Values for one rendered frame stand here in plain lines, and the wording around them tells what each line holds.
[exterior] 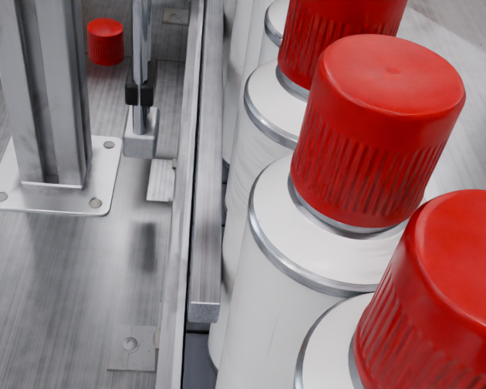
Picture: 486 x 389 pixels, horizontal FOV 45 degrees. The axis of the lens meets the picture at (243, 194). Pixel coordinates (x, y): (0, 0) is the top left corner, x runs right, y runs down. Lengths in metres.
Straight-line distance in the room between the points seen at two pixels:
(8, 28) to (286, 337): 0.27
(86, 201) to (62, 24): 0.14
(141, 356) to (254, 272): 0.21
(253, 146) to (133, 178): 0.28
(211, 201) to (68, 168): 0.19
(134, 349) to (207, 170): 0.13
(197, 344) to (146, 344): 0.06
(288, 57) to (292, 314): 0.08
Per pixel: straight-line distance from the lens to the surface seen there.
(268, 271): 0.15
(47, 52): 0.38
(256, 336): 0.18
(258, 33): 0.29
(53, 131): 0.42
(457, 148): 0.48
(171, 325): 0.32
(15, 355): 0.38
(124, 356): 0.37
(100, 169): 0.47
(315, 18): 0.17
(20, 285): 0.41
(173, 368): 0.31
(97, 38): 0.58
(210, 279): 0.24
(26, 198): 0.45
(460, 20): 0.67
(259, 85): 0.19
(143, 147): 0.40
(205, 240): 0.25
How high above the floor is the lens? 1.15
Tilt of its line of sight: 44 degrees down
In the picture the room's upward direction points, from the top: 10 degrees clockwise
